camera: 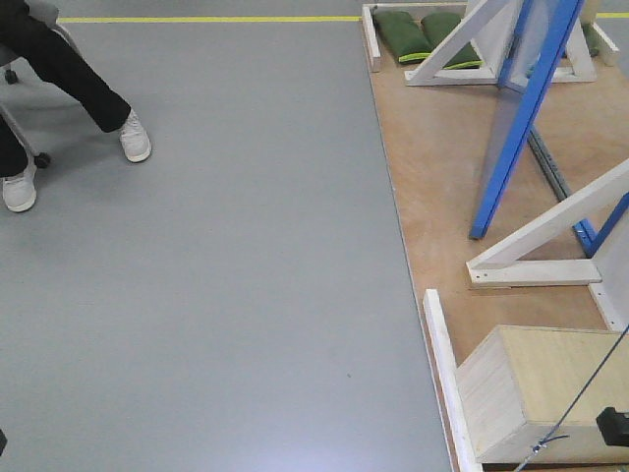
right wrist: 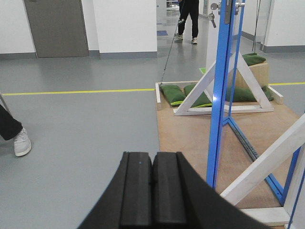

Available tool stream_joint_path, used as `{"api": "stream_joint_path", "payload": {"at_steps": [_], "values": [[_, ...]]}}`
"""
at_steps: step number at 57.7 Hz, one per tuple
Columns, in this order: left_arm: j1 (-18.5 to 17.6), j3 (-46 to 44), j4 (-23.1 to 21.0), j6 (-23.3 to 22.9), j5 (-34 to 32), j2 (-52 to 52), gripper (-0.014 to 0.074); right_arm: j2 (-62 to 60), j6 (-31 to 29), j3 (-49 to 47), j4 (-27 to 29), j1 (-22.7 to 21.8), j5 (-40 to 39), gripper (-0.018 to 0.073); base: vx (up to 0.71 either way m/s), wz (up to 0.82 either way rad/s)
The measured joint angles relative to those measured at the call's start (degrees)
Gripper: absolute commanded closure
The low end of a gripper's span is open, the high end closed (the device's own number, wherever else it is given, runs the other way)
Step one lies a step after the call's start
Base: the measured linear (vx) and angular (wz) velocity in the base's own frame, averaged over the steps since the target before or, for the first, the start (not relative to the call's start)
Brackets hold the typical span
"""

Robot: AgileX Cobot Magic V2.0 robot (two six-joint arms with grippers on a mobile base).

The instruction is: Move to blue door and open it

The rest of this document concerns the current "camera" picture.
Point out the far white triangular brace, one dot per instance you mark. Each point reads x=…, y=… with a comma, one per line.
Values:
x=474, y=52

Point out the plywood base platform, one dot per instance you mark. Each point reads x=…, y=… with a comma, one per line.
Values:
x=435, y=141

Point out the white sneaker left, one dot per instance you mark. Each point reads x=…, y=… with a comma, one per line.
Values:
x=18, y=192

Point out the blue door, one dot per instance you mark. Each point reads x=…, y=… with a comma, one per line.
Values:
x=538, y=43

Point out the white wooden edge rail near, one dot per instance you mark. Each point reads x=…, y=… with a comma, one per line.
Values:
x=444, y=369

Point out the black device at edge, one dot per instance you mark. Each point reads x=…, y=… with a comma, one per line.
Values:
x=613, y=426

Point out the light wooden box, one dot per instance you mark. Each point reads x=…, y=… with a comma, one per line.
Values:
x=522, y=382

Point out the left green sandbag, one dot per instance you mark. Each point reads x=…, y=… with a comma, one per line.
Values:
x=405, y=39

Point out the white wooden edge rail far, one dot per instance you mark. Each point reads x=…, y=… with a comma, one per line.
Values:
x=371, y=42

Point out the white wooden edge rail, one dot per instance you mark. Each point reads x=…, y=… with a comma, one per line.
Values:
x=371, y=42
x=444, y=369

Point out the person in black trousers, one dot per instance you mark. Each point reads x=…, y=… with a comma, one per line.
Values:
x=56, y=62

